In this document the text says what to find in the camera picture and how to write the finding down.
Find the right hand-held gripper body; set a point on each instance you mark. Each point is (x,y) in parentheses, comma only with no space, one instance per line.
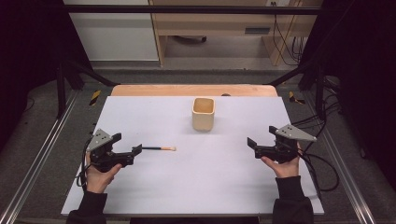
(285,151)

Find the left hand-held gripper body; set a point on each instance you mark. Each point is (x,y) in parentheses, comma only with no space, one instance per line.
(102,157)

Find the beige square cup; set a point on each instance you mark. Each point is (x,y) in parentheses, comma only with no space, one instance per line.
(203,119)

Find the person's right hand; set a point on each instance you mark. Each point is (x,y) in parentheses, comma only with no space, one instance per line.
(288,169)

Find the person's left hand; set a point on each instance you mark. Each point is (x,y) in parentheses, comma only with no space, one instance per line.
(97,181)

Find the yellow-black striped tape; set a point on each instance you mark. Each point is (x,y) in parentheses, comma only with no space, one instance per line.
(294,98)
(95,97)

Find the white table board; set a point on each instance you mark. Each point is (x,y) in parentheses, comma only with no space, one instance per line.
(199,174)

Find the wooden table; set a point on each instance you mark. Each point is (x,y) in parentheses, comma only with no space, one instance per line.
(174,90)

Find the white cabinet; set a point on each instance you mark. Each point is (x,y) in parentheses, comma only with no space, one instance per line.
(118,37)

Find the black curtain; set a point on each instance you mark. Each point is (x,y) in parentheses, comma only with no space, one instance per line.
(28,62)
(364,77)

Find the light wooden desk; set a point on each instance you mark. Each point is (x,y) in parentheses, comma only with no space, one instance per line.
(218,25)

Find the aluminium rail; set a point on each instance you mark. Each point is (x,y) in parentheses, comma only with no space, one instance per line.
(40,152)
(345,174)

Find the black metal frame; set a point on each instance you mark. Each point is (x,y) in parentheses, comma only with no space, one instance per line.
(193,9)

